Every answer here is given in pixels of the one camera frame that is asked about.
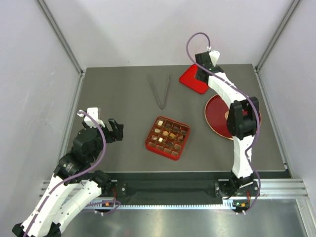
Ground aluminium front rail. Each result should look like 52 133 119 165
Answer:
39 179 309 210

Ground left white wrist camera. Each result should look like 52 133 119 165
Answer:
77 107 105 128

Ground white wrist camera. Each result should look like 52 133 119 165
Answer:
208 50 220 67
77 107 105 128

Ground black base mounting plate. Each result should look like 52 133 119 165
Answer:
83 172 260 199

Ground metal tongs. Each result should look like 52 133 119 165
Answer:
147 75 172 110

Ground round red plate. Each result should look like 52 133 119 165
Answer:
204 95 261 140

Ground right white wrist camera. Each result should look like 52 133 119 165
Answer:
208 50 220 67

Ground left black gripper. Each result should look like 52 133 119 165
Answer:
83 118 124 162

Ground red square box lid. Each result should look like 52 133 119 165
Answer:
179 64 209 94

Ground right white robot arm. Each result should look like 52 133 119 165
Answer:
195 50 260 196

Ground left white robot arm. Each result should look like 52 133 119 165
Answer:
12 118 124 237

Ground red chocolate box tray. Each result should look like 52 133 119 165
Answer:
145 116 190 161

